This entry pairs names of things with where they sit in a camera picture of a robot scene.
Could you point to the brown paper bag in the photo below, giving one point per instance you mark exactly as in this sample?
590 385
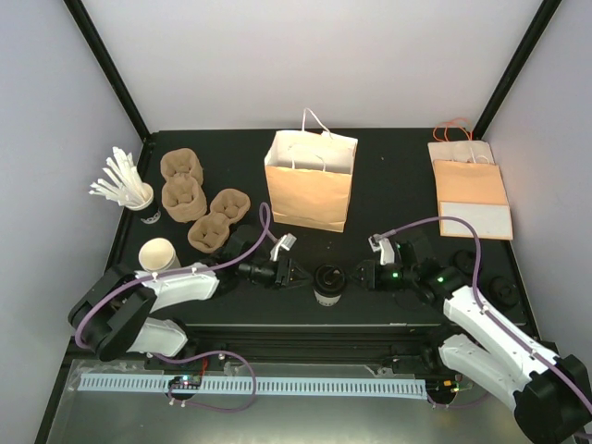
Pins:
309 174
476 194

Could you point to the light blue cable duct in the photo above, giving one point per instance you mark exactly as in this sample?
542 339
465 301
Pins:
262 386

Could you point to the flat brown paper bag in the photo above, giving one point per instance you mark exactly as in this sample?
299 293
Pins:
476 194

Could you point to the left black frame post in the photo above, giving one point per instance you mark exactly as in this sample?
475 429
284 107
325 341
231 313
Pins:
92 37

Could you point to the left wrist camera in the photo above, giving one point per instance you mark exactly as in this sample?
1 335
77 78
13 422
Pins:
284 243

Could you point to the black frame post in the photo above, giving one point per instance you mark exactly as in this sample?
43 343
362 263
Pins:
534 32
92 37

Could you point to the orange bag handle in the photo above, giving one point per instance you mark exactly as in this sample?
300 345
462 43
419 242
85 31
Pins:
441 132

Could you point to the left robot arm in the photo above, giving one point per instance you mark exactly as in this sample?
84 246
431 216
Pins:
115 317

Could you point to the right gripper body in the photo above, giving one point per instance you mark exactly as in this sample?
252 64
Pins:
376 280

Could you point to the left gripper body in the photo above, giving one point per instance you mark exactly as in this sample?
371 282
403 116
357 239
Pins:
282 264

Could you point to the cup of white stirrers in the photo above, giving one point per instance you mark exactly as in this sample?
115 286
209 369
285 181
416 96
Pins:
125 187

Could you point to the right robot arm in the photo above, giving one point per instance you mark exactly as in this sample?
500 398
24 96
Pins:
548 396

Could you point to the brown cup carrier stack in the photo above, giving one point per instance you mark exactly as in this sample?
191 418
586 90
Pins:
182 194

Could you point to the small brown cup carrier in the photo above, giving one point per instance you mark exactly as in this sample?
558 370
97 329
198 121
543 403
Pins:
211 231

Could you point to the stack of paper cups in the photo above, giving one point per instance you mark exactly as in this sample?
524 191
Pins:
157 255

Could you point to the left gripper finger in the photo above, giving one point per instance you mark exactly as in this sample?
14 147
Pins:
300 282
300 272

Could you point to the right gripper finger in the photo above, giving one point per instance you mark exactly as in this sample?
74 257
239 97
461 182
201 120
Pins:
360 270
358 281

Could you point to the right black frame post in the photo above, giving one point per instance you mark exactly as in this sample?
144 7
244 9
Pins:
534 32

